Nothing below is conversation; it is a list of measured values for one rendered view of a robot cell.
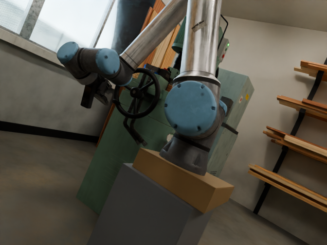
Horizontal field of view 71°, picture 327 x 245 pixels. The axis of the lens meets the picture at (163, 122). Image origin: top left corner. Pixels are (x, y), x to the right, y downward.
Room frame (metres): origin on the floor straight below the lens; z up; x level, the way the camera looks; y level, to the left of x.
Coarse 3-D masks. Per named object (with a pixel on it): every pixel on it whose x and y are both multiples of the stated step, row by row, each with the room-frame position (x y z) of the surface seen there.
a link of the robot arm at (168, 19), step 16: (176, 0) 0.93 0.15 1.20; (160, 16) 0.93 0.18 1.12; (176, 16) 0.93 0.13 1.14; (144, 32) 0.94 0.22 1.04; (160, 32) 0.94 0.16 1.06; (128, 48) 0.95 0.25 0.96; (144, 48) 0.94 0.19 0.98; (128, 64) 0.94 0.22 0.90; (112, 80) 0.94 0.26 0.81; (128, 80) 1.00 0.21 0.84
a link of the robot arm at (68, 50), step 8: (64, 48) 0.85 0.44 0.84; (72, 48) 0.84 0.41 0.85; (80, 48) 0.85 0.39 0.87; (64, 56) 0.83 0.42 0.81; (72, 56) 0.83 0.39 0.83; (64, 64) 0.85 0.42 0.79; (72, 64) 0.85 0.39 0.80; (72, 72) 0.90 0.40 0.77; (80, 72) 0.90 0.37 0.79; (88, 72) 0.92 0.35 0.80
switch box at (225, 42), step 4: (224, 40) 1.79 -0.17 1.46; (228, 40) 1.80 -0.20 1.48; (220, 44) 1.80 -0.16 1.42; (224, 44) 1.79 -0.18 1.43; (220, 48) 1.79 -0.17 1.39; (224, 48) 1.79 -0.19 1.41; (220, 52) 1.79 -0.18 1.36; (224, 52) 1.83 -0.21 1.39; (220, 56) 1.79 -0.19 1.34; (220, 60) 1.83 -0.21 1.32
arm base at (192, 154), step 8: (176, 136) 0.85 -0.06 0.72; (168, 144) 0.85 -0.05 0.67; (176, 144) 0.82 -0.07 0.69; (184, 144) 0.81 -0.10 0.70; (192, 144) 0.81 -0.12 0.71; (160, 152) 0.86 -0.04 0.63; (168, 152) 0.82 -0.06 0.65; (176, 152) 0.80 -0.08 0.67; (184, 152) 0.80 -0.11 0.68; (192, 152) 0.80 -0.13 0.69; (200, 152) 0.81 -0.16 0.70; (208, 152) 0.85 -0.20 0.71; (168, 160) 0.80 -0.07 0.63; (176, 160) 0.79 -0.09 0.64; (184, 160) 0.79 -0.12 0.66; (192, 160) 0.79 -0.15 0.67; (200, 160) 0.81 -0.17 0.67; (184, 168) 0.78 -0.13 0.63; (192, 168) 0.79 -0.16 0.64; (200, 168) 0.80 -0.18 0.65
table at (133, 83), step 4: (132, 80) 1.52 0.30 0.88; (128, 84) 1.52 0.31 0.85; (132, 84) 1.40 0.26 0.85; (136, 84) 1.39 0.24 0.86; (148, 88) 1.36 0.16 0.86; (148, 92) 1.35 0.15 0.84; (152, 92) 1.34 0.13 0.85; (164, 92) 1.42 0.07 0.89; (168, 92) 1.41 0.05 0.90; (160, 96) 1.39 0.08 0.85; (164, 96) 1.42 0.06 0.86; (164, 100) 1.41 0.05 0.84
